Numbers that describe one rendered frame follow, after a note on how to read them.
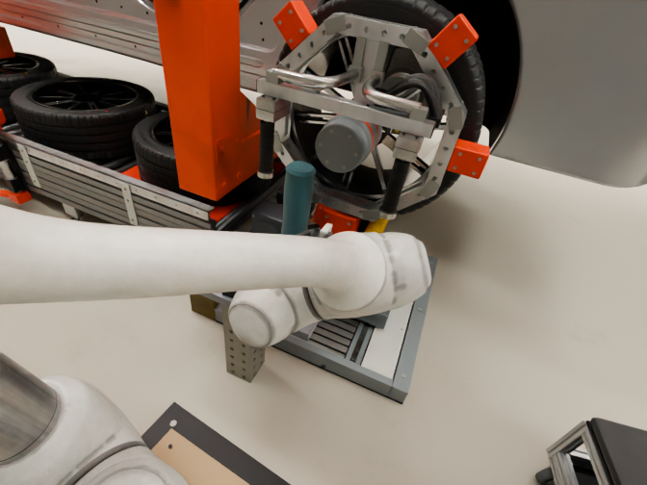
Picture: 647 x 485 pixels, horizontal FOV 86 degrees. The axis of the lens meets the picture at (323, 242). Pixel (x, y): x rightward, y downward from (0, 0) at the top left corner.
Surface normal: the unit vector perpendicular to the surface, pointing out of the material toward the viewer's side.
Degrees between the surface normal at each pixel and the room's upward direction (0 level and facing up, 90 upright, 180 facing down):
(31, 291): 98
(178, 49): 90
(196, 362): 0
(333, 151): 90
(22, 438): 86
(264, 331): 74
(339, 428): 0
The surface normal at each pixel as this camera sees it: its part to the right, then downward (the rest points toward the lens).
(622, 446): 0.13, -0.78
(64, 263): 0.75, 0.04
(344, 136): -0.37, 0.54
